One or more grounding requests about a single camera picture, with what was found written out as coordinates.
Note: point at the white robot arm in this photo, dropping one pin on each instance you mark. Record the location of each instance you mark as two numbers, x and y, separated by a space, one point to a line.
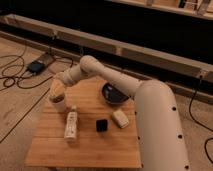
162 144

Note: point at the black cube eraser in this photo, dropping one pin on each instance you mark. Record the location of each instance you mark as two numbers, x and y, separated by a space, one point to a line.
102 125

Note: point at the dark round bowl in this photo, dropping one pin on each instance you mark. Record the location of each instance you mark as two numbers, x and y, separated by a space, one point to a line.
112 95

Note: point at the white rectangular box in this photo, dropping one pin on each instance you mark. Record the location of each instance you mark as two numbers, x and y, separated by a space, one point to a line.
120 118

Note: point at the wooden table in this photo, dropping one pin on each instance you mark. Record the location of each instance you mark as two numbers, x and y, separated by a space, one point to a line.
114 148

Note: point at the white paper cup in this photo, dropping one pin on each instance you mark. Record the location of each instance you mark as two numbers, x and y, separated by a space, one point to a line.
59 103

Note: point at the white lying bottle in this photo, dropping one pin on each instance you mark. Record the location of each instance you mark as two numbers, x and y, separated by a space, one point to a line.
71 124

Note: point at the blue power adapter box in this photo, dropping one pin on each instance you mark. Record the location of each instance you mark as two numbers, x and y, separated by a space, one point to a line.
35 67

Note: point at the wooden shelf frame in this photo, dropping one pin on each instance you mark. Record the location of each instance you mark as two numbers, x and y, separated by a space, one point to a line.
170 45

